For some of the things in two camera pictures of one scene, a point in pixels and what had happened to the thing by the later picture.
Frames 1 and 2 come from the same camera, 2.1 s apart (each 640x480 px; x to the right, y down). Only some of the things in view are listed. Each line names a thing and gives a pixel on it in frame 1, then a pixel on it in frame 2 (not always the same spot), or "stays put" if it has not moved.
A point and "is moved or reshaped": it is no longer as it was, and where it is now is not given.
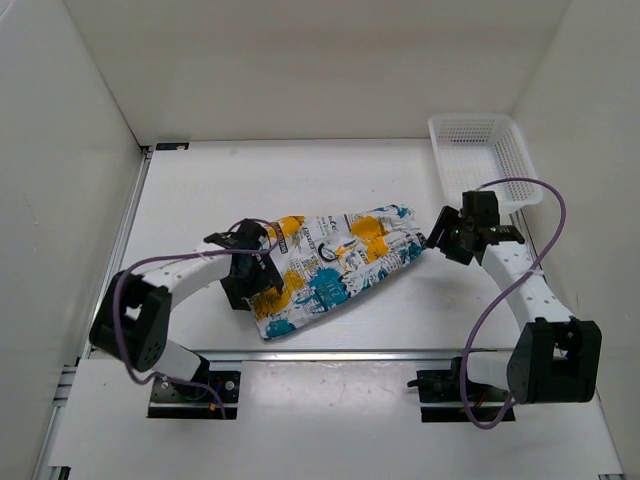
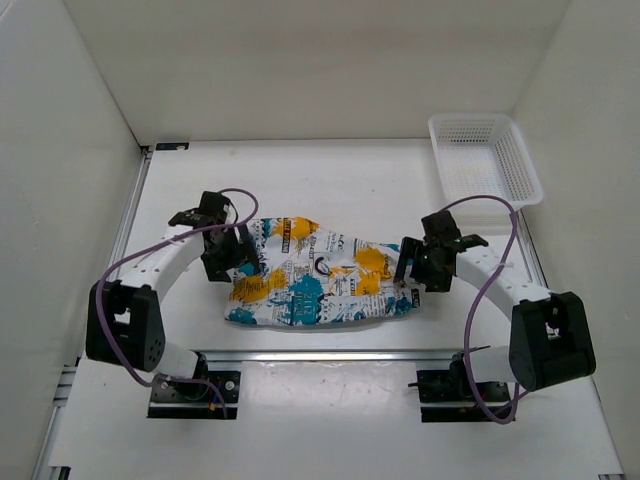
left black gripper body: (252, 281) → (222, 257)
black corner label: (171, 146) stays put
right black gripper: (444, 221) → (413, 249)
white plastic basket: (475, 149) stays put
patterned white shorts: (322, 259) is moved or reshaped
